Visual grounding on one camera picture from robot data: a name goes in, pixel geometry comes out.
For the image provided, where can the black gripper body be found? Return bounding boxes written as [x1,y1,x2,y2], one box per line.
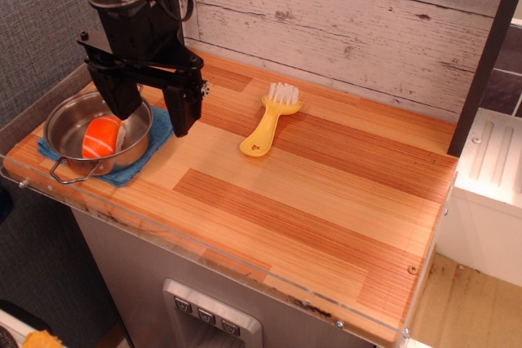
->
[77,0,208,100]

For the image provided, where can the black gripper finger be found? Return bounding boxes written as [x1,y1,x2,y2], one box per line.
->
[87,64,142,117]
[163,86,202,138]

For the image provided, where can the yellow brush white bristles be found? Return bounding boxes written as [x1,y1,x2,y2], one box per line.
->
[240,82,302,157]

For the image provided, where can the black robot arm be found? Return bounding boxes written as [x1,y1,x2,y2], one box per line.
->
[77,0,208,137]

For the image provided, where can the blue folded cloth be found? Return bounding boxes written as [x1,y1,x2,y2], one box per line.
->
[38,106,174,187]

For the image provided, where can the orange salmon sushi toy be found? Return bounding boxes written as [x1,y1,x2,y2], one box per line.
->
[82,115,126,159]

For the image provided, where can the clear acrylic edge guard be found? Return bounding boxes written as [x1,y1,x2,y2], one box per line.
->
[5,149,457,347]

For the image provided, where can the silver dispenser panel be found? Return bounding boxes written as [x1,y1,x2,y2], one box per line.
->
[162,279,263,347]

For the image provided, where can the yellow object bottom left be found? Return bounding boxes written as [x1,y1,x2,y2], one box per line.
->
[21,330,64,348]

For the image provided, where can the dark grey left post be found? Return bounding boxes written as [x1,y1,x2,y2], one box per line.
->
[151,0,185,50]

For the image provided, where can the dark grey post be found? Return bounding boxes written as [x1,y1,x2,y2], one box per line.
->
[447,0,519,157]
[151,0,185,50]

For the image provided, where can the silver pot with handles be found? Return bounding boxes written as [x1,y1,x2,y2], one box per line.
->
[43,90,154,184]

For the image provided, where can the dark grey right post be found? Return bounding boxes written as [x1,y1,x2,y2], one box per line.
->
[447,0,519,157]

